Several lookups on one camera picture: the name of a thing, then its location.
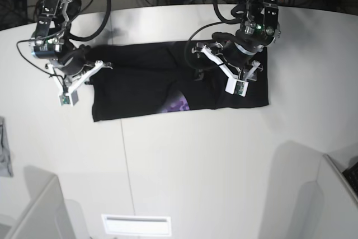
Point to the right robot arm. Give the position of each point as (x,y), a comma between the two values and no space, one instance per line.
(52,39)

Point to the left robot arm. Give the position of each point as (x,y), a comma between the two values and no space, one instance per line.
(258,22)

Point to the white box lower right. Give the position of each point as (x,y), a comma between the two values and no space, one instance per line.
(326,207)

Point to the white box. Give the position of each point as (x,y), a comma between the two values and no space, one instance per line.
(326,207)
(47,214)

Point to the black T-shirt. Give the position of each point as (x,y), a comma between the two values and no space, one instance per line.
(148,79)

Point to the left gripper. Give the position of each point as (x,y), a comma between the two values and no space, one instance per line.
(237,58)

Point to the white label plate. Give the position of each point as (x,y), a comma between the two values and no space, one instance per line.
(128,225)

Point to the white box lower left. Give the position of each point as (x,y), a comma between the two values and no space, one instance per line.
(47,214)

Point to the grey cloth at left edge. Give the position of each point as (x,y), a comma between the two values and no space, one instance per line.
(6,165)

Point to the black keyboard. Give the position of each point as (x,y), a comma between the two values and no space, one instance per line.
(351,175)

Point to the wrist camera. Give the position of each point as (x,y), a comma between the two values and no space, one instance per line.
(68,98)
(236,87)

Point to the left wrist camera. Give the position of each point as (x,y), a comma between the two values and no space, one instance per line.
(236,87)

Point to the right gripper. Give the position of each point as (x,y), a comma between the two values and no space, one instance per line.
(71,61)

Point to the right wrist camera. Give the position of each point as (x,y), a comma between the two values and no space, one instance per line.
(68,98)

